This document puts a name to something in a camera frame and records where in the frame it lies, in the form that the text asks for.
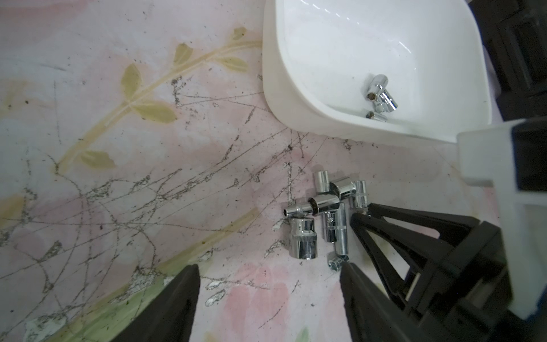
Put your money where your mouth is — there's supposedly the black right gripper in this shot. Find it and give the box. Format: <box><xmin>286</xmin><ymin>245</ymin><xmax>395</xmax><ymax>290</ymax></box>
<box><xmin>340</xmin><ymin>203</ymin><xmax>526</xmax><ymax>342</ymax></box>

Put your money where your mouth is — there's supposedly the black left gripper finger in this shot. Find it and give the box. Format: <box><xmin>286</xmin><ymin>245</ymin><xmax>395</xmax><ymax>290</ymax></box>
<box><xmin>113</xmin><ymin>264</ymin><xmax>200</xmax><ymax>341</ymax></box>

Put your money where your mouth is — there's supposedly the small chrome socket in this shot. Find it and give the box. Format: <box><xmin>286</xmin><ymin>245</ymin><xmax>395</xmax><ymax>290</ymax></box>
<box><xmin>328</xmin><ymin>255</ymin><xmax>350</xmax><ymax>272</ymax></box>

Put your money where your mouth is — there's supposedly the long chrome socket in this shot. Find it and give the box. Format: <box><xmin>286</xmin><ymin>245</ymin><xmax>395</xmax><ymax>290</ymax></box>
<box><xmin>321</xmin><ymin>202</ymin><xmax>349</xmax><ymax>257</ymax></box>

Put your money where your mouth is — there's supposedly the large chrome socket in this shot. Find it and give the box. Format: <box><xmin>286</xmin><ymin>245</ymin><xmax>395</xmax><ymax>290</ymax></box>
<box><xmin>289</xmin><ymin>217</ymin><xmax>318</xmax><ymax>260</ymax></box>

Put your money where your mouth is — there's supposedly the white plastic storage box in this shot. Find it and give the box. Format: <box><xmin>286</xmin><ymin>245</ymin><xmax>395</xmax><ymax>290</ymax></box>
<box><xmin>262</xmin><ymin>1</ymin><xmax>492</xmax><ymax>146</ymax></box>

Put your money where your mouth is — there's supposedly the black plastic tool case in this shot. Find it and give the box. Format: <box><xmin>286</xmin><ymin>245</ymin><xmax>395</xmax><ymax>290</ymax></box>
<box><xmin>469</xmin><ymin>0</ymin><xmax>546</xmax><ymax>121</ymax></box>

